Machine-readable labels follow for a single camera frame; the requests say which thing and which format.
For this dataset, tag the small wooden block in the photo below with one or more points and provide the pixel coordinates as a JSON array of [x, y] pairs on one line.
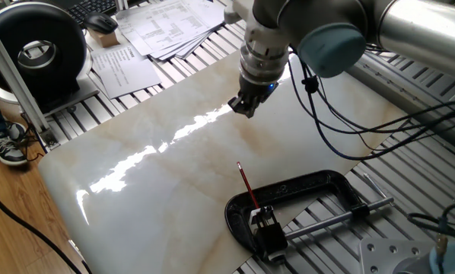
[[105, 39]]

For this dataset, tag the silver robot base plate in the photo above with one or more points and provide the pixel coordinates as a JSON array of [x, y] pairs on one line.
[[387, 255]]

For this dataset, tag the black computer mouse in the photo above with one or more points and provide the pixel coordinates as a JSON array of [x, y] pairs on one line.
[[100, 23]]

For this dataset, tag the white printed wrist mount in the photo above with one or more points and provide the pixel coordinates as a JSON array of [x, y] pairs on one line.
[[258, 30]]

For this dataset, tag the small black white pencil sharpener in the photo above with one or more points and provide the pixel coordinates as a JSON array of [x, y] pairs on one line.
[[269, 236]]

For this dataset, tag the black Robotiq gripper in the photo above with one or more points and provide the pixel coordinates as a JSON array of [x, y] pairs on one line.
[[258, 91]]

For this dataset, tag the grey aluminium table rail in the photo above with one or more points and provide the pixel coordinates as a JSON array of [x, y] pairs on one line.
[[410, 95]]

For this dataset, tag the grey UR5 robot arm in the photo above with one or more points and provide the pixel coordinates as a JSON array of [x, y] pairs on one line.
[[421, 30]]

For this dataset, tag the aluminium frame profile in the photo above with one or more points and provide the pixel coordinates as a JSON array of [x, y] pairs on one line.
[[14, 80]]

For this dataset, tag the white printed paper stack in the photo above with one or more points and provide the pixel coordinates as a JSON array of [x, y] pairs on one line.
[[166, 26]]

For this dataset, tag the white marble tile slab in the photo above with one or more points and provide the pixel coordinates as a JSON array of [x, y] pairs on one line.
[[155, 198]]

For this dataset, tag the single white printed sheet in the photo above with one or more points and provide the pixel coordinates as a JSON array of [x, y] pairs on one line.
[[125, 72]]

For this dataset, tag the black metal C-clamp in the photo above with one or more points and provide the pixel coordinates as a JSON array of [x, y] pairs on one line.
[[288, 188]]

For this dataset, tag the black keyboard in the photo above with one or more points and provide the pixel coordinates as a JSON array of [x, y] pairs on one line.
[[90, 7]]

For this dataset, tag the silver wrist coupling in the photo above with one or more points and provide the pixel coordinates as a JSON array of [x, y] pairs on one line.
[[261, 62]]

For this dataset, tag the red pencil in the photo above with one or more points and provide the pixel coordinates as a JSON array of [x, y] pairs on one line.
[[246, 182]]

